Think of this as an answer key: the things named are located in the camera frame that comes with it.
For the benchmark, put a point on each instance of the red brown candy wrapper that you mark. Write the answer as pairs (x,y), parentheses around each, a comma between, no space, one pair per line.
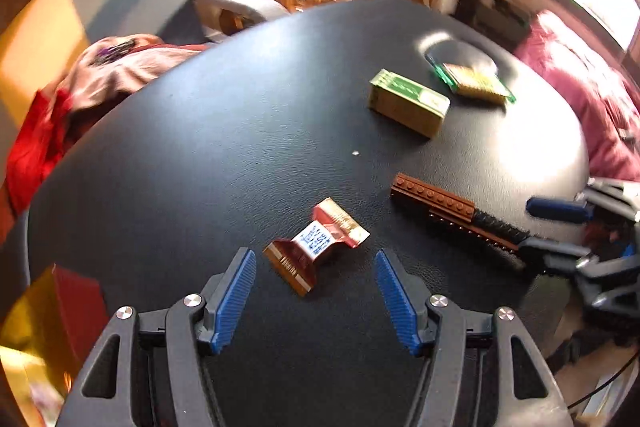
(315,242)

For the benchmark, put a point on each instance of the pink bedding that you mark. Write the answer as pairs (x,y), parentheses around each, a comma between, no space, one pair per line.
(590,92)

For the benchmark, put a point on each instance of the dark beaded item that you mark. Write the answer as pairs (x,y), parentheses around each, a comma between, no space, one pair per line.
(117,51)

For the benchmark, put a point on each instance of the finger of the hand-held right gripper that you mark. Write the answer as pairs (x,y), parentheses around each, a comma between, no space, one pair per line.
(545,252)
(555,208)

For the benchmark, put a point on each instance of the pink garment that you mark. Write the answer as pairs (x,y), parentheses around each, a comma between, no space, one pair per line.
(110,72)

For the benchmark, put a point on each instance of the red box with gold inside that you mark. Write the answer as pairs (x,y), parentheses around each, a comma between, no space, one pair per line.
(75,307)

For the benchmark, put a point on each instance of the green yellow carton box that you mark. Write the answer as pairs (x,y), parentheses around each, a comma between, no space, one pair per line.
(405,107)

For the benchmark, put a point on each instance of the low cluttered shelf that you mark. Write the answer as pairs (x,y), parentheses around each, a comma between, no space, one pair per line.
(500,12)

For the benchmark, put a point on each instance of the green cracker packet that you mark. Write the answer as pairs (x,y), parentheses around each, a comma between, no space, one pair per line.
(475,82)

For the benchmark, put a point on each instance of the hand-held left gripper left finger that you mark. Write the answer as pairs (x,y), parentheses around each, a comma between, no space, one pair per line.
(232,302)

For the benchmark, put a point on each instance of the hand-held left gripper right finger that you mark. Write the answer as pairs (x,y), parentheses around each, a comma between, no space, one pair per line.
(395,302)

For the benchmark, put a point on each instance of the long studded toy brick bar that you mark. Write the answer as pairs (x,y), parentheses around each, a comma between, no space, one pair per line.
(435,202)

